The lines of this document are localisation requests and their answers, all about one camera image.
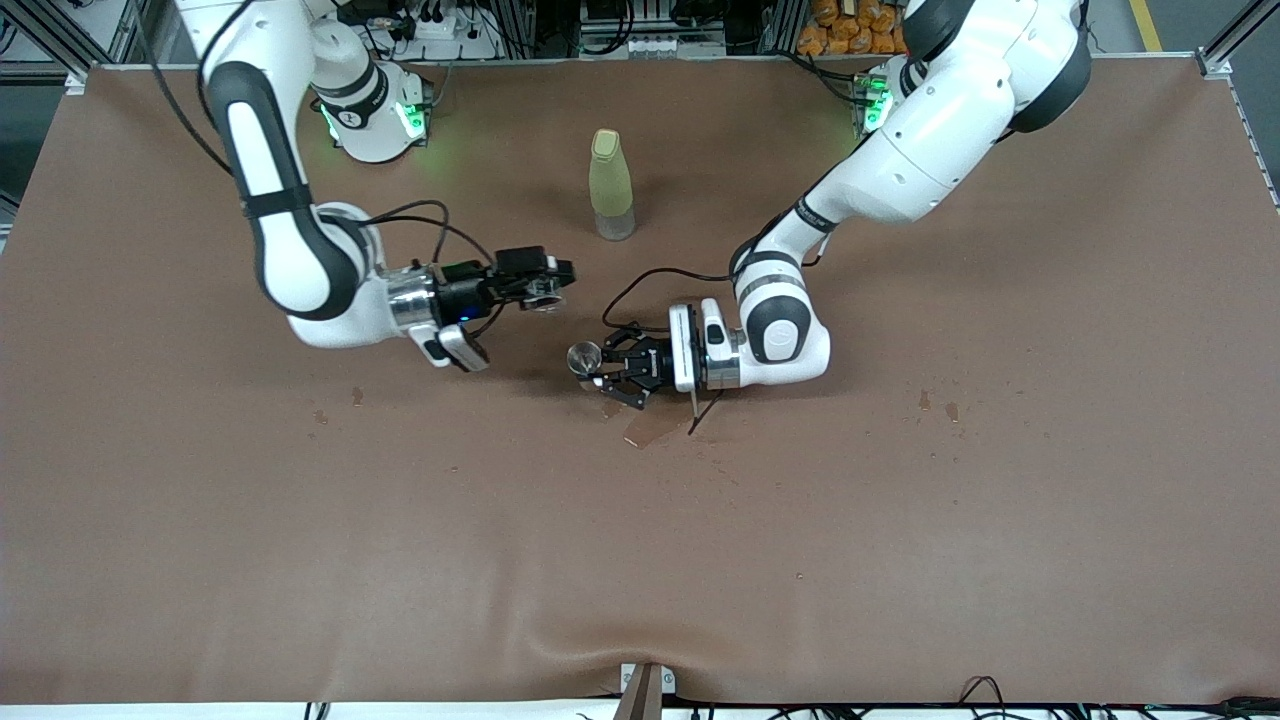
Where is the brown liquid puddle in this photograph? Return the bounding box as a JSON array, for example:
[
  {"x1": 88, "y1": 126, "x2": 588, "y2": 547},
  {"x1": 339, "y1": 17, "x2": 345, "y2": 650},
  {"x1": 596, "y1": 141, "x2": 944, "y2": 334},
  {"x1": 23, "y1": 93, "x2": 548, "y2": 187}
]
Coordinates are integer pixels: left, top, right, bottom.
[{"x1": 622, "y1": 405, "x2": 696, "y2": 450}]

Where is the yellow-green bottle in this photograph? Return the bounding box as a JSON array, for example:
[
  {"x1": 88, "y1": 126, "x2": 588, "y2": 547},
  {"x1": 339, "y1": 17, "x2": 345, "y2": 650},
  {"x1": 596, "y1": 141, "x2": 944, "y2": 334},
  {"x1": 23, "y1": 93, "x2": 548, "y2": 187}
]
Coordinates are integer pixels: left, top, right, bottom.
[{"x1": 588, "y1": 128, "x2": 637, "y2": 242}]

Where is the white socket box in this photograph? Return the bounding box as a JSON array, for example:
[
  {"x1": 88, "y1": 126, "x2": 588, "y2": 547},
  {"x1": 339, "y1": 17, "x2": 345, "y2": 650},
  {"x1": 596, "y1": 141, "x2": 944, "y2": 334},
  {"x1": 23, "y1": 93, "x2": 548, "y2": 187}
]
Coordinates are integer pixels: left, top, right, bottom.
[{"x1": 580, "y1": 0, "x2": 729, "y2": 59}]

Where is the white power strip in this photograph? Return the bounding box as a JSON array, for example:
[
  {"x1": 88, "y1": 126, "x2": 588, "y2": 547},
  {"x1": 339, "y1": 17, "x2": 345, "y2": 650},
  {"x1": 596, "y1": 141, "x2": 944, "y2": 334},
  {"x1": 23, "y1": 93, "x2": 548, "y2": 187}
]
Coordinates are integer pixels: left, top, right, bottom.
[{"x1": 385, "y1": 0, "x2": 501, "y2": 61}]

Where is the brown table mat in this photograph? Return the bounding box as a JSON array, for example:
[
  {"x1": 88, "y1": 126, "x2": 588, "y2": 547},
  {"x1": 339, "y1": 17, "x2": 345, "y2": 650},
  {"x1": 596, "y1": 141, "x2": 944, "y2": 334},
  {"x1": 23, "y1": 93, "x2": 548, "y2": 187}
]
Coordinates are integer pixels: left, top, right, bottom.
[{"x1": 0, "y1": 55, "x2": 1280, "y2": 706}]

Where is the orange packets pile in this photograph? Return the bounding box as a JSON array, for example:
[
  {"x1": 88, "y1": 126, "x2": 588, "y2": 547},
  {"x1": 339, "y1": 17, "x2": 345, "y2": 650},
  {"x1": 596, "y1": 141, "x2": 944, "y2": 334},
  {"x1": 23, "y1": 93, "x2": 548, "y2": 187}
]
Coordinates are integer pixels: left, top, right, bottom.
[{"x1": 797, "y1": 0, "x2": 906, "y2": 58}]

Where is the thin black cable tie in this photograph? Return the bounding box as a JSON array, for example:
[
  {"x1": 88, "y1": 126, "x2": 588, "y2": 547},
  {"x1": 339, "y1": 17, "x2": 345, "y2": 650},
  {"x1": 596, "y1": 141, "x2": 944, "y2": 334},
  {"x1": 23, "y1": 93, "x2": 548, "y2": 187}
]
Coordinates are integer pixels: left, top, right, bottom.
[{"x1": 686, "y1": 390, "x2": 728, "y2": 437}]

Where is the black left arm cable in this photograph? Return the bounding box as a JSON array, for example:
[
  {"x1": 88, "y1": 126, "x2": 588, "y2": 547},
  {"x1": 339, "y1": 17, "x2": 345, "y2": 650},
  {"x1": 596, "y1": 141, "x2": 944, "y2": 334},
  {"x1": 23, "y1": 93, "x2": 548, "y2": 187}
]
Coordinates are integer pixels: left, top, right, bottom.
[{"x1": 602, "y1": 268, "x2": 741, "y2": 331}]

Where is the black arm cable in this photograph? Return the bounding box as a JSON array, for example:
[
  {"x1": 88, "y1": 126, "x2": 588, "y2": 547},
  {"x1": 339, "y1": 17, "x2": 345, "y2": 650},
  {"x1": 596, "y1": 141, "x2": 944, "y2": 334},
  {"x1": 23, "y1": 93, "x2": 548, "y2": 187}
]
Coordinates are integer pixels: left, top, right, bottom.
[
  {"x1": 602, "y1": 268, "x2": 741, "y2": 331},
  {"x1": 130, "y1": 0, "x2": 501, "y2": 336}
]

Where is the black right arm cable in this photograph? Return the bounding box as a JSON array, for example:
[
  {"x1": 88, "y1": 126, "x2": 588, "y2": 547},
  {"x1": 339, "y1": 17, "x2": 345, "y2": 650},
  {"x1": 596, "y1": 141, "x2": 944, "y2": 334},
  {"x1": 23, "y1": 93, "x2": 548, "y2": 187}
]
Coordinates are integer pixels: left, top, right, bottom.
[{"x1": 130, "y1": 0, "x2": 501, "y2": 336}]

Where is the aluminium profile post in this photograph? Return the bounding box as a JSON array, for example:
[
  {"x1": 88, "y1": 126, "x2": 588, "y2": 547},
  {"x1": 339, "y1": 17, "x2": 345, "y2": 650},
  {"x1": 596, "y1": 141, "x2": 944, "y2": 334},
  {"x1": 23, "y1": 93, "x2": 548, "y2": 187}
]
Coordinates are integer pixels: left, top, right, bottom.
[{"x1": 614, "y1": 662, "x2": 677, "y2": 720}]

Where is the aluminium frame profile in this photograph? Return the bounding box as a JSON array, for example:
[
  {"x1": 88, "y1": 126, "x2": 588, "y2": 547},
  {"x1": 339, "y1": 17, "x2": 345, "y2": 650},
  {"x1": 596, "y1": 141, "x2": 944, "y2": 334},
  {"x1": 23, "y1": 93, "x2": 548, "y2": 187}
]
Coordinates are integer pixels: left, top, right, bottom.
[
  {"x1": 1200, "y1": 0, "x2": 1280, "y2": 79},
  {"x1": 0, "y1": 0, "x2": 151, "y2": 96}
]

